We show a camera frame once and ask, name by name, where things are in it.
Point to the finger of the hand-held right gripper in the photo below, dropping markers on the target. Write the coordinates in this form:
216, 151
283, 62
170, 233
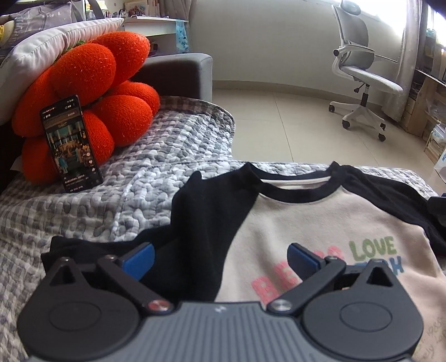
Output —
438, 209

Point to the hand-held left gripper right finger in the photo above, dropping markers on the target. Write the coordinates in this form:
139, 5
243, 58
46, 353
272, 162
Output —
302, 259

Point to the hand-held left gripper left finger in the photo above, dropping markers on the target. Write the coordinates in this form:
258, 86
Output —
141, 258

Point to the beige sweatshirt with black sleeves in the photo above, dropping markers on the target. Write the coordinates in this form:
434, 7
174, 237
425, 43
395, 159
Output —
296, 222

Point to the grey quilted blanket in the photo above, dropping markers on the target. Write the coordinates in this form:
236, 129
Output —
139, 181

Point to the cardboard boxes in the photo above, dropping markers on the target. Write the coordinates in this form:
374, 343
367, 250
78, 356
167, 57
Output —
423, 104

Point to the black smartphone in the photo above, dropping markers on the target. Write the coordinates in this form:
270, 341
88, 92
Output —
71, 146

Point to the orange flower cushion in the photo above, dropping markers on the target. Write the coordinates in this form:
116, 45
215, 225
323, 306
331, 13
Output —
115, 115

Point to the grey sheer curtain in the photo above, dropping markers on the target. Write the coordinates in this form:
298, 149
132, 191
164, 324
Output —
413, 59
177, 8

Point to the white office chair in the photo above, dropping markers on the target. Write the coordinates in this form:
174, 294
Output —
362, 73

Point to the grey sofa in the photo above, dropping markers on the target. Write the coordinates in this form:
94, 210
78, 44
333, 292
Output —
181, 75

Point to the window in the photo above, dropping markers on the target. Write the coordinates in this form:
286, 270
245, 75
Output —
383, 14

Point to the blue patterned cloth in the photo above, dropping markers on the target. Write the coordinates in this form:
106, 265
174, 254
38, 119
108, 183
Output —
182, 36

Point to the grey pillow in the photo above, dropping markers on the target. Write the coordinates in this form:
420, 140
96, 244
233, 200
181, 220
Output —
45, 52

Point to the white shelf unit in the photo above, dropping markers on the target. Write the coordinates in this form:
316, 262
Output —
153, 26

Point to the grey backpack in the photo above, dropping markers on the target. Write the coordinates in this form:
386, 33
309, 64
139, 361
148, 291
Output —
41, 17

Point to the yellow and white toy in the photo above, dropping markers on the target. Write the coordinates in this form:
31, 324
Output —
5, 33

